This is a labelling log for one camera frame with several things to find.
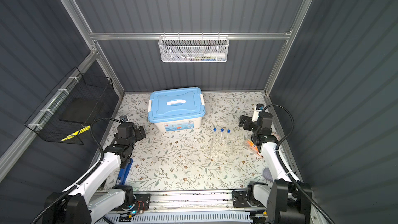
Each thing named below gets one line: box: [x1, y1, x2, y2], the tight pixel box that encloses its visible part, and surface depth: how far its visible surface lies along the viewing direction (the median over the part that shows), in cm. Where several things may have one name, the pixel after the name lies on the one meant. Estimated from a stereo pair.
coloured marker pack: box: [243, 139, 264, 159], surface depth 93 cm
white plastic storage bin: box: [153, 116, 203, 133], surface depth 94 cm
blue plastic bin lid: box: [147, 86, 206, 123], surface depth 93 cm
